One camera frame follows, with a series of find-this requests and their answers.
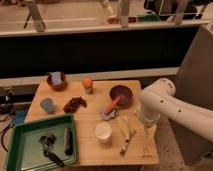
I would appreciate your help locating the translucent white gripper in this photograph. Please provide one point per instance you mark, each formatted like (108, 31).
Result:
(149, 131)

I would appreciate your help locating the silver metal fork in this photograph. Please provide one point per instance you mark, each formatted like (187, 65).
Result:
(125, 147)

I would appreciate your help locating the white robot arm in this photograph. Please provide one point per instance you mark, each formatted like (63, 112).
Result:
(158, 99)

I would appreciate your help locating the purple bowl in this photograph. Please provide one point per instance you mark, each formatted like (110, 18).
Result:
(123, 92)

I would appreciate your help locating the brown bowl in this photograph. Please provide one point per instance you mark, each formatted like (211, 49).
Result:
(59, 87)

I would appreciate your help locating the grey-blue cloth piece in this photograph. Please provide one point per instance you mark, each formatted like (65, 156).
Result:
(109, 116)

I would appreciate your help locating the white cup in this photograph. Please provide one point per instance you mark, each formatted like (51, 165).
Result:
(103, 132)

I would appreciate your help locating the orange fruit on stand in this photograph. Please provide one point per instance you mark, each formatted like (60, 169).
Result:
(88, 85)

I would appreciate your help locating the bunch of dark grapes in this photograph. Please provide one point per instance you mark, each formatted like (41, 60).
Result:
(73, 105)

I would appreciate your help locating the black brush tool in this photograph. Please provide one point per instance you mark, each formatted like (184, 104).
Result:
(68, 142)

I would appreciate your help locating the dark crumpled item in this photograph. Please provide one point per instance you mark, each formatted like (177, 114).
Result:
(47, 139)

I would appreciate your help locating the black peeler tool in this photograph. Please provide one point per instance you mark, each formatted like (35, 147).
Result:
(53, 157)

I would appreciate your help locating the blue cup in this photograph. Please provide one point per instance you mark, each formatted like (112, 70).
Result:
(47, 105)

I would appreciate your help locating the blue sponge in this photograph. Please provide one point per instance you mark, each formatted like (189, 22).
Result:
(56, 78)

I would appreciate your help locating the green tray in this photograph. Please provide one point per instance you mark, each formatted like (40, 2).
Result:
(25, 152)

